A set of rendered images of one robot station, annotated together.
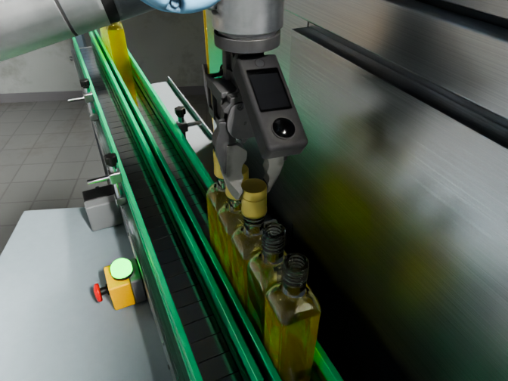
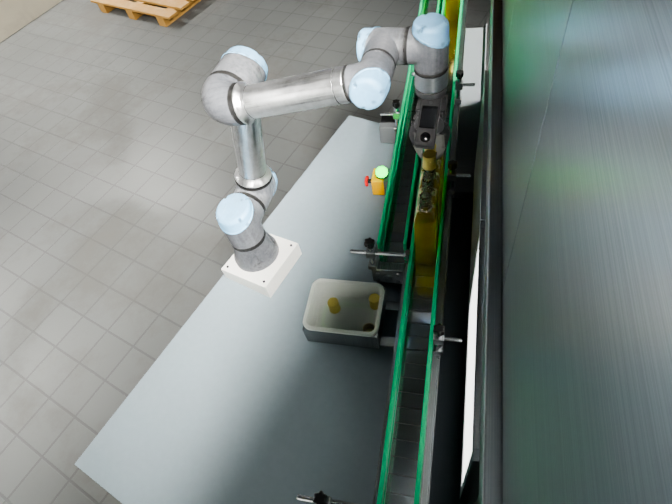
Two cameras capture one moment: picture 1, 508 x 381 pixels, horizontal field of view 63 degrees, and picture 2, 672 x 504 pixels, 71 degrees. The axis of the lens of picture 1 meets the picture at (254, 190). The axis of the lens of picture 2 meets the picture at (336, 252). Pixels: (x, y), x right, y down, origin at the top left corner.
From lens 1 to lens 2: 0.81 m
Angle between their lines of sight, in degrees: 37
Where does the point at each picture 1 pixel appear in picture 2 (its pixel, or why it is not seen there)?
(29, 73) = not seen: outside the picture
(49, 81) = not seen: outside the picture
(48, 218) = (359, 124)
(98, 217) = (385, 135)
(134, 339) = (375, 212)
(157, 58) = not seen: outside the picture
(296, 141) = (428, 144)
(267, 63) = (434, 103)
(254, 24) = (425, 89)
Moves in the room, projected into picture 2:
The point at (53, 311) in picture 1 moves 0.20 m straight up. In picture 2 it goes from (343, 182) to (335, 142)
